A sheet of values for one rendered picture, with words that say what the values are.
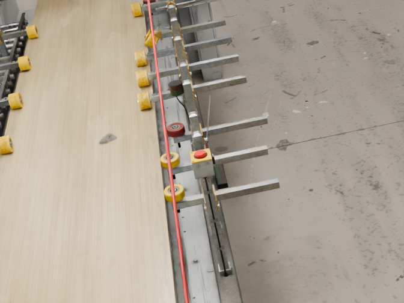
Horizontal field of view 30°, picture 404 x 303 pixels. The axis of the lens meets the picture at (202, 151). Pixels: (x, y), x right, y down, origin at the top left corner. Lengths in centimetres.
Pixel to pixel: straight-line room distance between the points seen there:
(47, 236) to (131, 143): 66
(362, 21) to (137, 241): 405
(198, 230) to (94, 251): 59
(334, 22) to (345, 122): 164
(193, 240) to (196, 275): 22
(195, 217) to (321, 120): 196
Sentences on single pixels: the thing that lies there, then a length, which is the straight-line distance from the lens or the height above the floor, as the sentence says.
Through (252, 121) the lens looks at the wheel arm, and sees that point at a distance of 342.
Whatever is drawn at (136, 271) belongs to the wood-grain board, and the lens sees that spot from 264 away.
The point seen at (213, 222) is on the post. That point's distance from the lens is 269.
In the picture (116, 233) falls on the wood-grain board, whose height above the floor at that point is 90.
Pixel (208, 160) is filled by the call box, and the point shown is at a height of 122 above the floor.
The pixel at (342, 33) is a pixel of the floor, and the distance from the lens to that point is 625.
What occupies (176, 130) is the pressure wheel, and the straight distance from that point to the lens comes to 337.
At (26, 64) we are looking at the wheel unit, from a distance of 436.
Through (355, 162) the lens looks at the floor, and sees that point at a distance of 461.
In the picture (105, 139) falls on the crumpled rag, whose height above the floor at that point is 91.
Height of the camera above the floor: 255
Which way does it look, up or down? 31 degrees down
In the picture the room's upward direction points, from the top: 12 degrees counter-clockwise
